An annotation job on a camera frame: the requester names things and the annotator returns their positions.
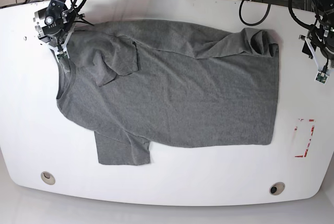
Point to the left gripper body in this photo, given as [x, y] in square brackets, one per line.
[315, 52]

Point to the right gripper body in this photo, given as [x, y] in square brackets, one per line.
[58, 44]

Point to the grey t-shirt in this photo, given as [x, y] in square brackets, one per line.
[173, 83]

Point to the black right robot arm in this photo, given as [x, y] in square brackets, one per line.
[55, 23]

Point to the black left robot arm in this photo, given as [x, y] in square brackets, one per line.
[325, 10]

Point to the red tape rectangle marking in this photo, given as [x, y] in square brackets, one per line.
[302, 137]

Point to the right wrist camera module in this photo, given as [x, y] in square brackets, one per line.
[62, 56]

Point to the right table cable grommet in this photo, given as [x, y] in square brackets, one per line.
[277, 188]

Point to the table cable grommet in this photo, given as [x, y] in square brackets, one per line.
[48, 178]
[277, 188]

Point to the left table cable grommet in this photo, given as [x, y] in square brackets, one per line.
[48, 178]

